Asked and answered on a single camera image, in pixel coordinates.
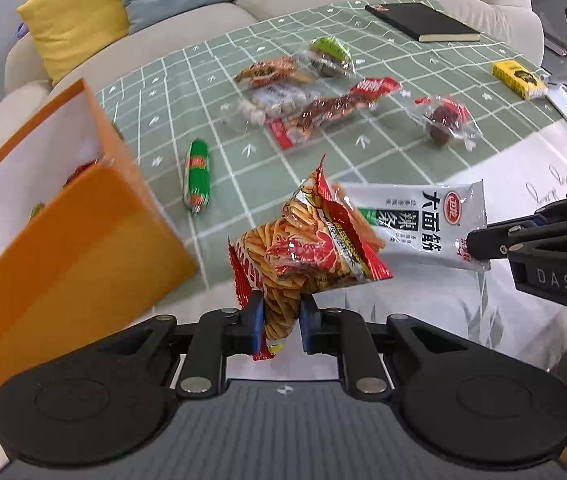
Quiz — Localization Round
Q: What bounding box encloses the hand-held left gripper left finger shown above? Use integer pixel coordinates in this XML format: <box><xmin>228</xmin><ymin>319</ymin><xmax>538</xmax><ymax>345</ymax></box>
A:
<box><xmin>113</xmin><ymin>292</ymin><xmax>265</xmax><ymax>399</ymax></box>

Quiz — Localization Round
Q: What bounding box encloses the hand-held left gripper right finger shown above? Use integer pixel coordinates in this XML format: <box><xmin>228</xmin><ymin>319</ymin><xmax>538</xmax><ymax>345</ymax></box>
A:
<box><xmin>301</xmin><ymin>296</ymin><xmax>457</xmax><ymax>398</ymax></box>

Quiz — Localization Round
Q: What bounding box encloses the white spicy strip snack packet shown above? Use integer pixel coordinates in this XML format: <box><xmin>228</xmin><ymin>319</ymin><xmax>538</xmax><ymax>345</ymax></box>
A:
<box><xmin>336</xmin><ymin>180</ymin><xmax>491</xmax><ymax>273</ymax></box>

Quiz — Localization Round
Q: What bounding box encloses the red fried stick snack packet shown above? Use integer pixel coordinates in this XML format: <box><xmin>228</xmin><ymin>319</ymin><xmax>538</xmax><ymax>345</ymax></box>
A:
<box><xmin>227</xmin><ymin>155</ymin><xmax>394</xmax><ymax>361</ymax></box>

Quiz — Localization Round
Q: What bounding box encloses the orange paper bag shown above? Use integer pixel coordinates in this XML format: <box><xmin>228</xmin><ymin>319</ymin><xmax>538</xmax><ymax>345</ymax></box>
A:
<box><xmin>0</xmin><ymin>77</ymin><xmax>199</xmax><ymax>418</ymax></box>

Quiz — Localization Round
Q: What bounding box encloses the red dried meat packet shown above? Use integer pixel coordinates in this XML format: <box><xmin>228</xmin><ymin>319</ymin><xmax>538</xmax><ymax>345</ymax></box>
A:
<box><xmin>268</xmin><ymin>76</ymin><xmax>401</xmax><ymax>150</ymax></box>

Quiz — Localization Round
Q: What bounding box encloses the brown peanut packet gold label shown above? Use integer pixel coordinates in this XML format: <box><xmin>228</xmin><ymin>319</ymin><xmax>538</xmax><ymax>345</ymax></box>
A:
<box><xmin>233</xmin><ymin>56</ymin><xmax>314</xmax><ymax>88</ymax></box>

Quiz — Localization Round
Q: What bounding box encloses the red round meat snack packet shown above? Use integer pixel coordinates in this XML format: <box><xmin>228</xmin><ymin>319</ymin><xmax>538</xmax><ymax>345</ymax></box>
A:
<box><xmin>416</xmin><ymin>95</ymin><xmax>479</xmax><ymax>151</ymax></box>

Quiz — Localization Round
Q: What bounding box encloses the yellow small box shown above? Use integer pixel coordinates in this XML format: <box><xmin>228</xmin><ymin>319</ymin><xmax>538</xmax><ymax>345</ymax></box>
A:
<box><xmin>492</xmin><ymin>59</ymin><xmax>548</xmax><ymax>100</ymax></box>

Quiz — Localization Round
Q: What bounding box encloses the green wrapped sausage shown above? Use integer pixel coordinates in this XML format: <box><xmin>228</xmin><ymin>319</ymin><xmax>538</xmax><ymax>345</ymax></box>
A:
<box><xmin>183</xmin><ymin>139</ymin><xmax>212</xmax><ymax>216</ymax></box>

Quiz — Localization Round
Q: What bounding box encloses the clear packet of white balls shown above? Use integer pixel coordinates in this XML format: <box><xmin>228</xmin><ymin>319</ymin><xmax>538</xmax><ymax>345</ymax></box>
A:
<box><xmin>220</xmin><ymin>82</ymin><xmax>324</xmax><ymax>128</ymax></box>

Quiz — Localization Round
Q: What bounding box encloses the black notebook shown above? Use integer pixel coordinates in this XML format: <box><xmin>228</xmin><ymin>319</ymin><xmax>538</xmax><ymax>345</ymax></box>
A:
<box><xmin>365</xmin><ymin>2</ymin><xmax>481</xmax><ymax>43</ymax></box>

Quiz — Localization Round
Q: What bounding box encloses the green vacuum snack packet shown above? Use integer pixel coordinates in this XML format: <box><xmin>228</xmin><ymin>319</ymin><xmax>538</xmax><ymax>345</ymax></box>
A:
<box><xmin>296</xmin><ymin>35</ymin><xmax>357</xmax><ymax>80</ymax></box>

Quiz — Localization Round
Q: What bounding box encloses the beige sofa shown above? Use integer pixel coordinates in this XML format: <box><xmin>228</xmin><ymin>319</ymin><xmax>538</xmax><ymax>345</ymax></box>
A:
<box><xmin>0</xmin><ymin>0</ymin><xmax>547</xmax><ymax>161</ymax></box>

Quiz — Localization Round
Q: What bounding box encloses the yellow cushion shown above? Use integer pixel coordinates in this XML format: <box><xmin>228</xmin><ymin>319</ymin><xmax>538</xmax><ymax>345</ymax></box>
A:
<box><xmin>16</xmin><ymin>0</ymin><xmax>129</xmax><ymax>86</ymax></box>

